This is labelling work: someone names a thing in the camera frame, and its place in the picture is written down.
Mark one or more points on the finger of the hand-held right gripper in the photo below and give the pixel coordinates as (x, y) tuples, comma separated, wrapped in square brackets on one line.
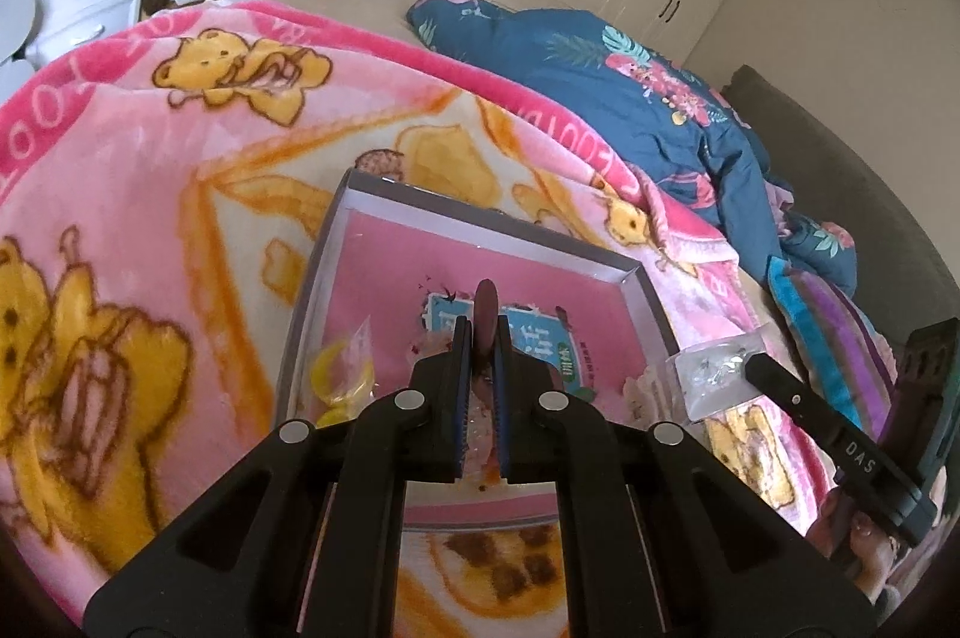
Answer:
[(784, 394)]

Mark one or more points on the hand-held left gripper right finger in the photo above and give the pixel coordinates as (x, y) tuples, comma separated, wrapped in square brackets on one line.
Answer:
[(501, 402)]

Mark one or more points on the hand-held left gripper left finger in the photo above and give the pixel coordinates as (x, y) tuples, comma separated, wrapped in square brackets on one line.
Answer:
[(463, 402)]

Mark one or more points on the clear jewelry packet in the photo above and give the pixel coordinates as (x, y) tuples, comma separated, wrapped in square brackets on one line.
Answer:
[(712, 375)]

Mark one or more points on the pink cardboard tray box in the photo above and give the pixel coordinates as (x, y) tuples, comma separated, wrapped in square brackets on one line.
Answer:
[(390, 263)]

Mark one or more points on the person's right hand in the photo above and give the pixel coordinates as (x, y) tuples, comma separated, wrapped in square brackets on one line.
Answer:
[(862, 533)]

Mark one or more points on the striped purple blue pillow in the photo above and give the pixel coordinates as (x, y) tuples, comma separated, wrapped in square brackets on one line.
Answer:
[(832, 330)]

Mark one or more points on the yellow accessory in clear bag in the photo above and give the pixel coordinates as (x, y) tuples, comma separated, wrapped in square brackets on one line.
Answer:
[(337, 375)]

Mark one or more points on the white flower hair clip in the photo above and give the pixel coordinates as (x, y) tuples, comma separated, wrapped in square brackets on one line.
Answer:
[(645, 394)]

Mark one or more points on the lilac cloth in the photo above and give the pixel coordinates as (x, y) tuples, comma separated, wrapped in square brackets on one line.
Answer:
[(780, 210)]

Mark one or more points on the grey upholstered headboard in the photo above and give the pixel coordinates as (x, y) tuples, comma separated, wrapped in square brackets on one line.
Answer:
[(847, 173)]

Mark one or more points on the brown furry hair bobble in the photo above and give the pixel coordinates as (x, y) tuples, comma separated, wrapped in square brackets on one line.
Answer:
[(379, 164)]

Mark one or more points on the navy floral duvet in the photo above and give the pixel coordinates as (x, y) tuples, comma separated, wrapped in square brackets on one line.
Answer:
[(600, 83)]

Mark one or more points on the pink bear print blanket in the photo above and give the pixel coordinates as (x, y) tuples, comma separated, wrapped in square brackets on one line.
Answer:
[(150, 158)]

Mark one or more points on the beige bed sheet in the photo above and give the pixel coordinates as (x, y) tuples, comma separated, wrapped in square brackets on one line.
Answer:
[(337, 0)]

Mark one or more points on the grey oval panel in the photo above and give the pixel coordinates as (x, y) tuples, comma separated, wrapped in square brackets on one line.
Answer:
[(15, 26), (13, 83)]

